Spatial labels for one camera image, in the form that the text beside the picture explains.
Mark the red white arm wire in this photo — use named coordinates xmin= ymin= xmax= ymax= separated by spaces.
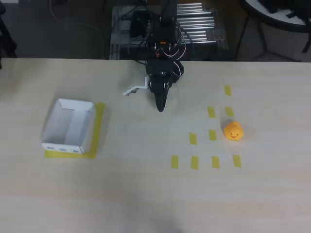
xmin=155 ymin=26 xmax=189 ymax=79

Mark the thin floor cable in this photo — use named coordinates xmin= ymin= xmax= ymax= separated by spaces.
xmin=49 ymin=0 xmax=106 ymax=60

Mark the yellow rubber duck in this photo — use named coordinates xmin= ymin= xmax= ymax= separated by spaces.
xmin=224 ymin=121 xmax=244 ymax=141

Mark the metal rack with rods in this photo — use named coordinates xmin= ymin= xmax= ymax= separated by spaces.
xmin=110 ymin=2 xmax=229 ymax=60

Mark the white cardboard box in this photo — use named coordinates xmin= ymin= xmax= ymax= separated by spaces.
xmin=40 ymin=98 xmax=96 ymax=155

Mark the round white table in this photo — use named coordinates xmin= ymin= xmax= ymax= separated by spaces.
xmin=234 ymin=0 xmax=311 ymax=63

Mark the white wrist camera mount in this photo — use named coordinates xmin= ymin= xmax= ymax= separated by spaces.
xmin=122 ymin=76 xmax=150 ymax=97

